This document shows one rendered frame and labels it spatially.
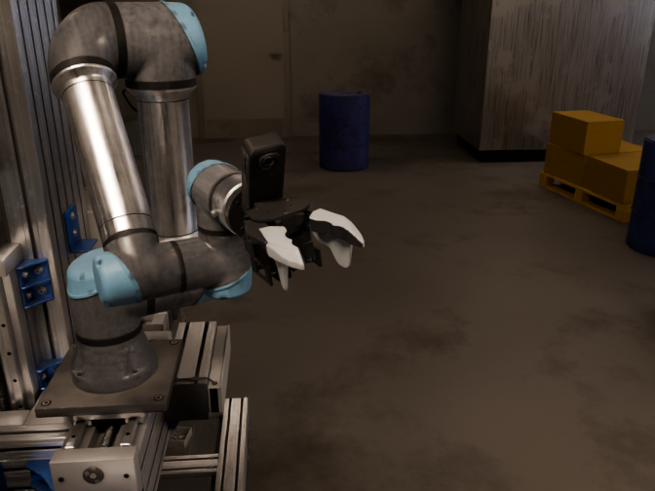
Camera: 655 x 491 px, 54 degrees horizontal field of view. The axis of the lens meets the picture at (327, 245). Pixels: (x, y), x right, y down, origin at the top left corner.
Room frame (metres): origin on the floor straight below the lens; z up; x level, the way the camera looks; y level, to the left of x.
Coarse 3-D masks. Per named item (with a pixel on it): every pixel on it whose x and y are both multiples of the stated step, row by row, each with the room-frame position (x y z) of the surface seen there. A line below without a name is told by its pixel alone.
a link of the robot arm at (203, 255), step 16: (176, 240) 0.84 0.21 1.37; (192, 240) 0.84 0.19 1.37; (208, 240) 0.83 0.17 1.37; (224, 240) 0.83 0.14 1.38; (240, 240) 0.84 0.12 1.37; (192, 256) 0.81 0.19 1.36; (208, 256) 0.82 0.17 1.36; (224, 256) 0.83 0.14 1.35; (240, 256) 0.84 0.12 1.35; (192, 272) 0.80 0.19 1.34; (208, 272) 0.81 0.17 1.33; (224, 272) 0.83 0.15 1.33; (240, 272) 0.84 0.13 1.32; (192, 288) 0.81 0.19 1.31; (208, 288) 0.84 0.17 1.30; (224, 288) 0.83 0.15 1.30; (240, 288) 0.84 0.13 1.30
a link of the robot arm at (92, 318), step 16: (80, 256) 1.04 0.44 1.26; (80, 272) 0.98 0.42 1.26; (80, 288) 0.97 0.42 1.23; (80, 304) 0.97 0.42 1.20; (96, 304) 0.97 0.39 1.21; (144, 304) 1.01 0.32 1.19; (80, 320) 0.98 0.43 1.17; (96, 320) 0.97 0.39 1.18; (112, 320) 0.98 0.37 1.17; (128, 320) 1.00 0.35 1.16; (96, 336) 0.97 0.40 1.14; (112, 336) 0.98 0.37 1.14
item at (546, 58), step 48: (480, 0) 7.11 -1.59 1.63; (528, 0) 6.74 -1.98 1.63; (576, 0) 6.78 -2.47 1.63; (624, 0) 6.82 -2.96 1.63; (480, 48) 6.98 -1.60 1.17; (528, 48) 6.75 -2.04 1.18; (576, 48) 6.79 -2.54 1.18; (624, 48) 6.83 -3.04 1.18; (480, 96) 6.84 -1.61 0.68; (528, 96) 6.75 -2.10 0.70; (576, 96) 6.80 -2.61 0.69; (624, 96) 6.84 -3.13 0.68; (480, 144) 6.72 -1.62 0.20; (528, 144) 6.76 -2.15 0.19
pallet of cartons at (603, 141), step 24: (552, 120) 5.83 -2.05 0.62; (576, 120) 5.49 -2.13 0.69; (600, 120) 5.41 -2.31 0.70; (624, 120) 5.42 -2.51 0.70; (552, 144) 5.76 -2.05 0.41; (576, 144) 5.44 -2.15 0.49; (600, 144) 5.37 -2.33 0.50; (624, 144) 5.75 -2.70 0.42; (552, 168) 5.72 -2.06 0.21; (576, 168) 5.42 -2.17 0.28; (600, 168) 5.14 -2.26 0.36; (624, 168) 4.91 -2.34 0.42; (576, 192) 5.35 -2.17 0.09; (600, 192) 5.09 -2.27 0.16; (624, 192) 4.83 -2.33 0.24; (624, 216) 4.79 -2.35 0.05
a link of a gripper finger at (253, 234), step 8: (248, 224) 0.67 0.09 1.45; (256, 224) 0.67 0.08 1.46; (264, 224) 0.67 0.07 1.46; (272, 224) 0.68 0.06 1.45; (248, 232) 0.65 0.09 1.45; (256, 232) 0.65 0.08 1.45; (248, 240) 0.66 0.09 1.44; (256, 240) 0.64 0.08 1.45; (264, 240) 0.63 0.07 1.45; (264, 248) 0.63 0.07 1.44
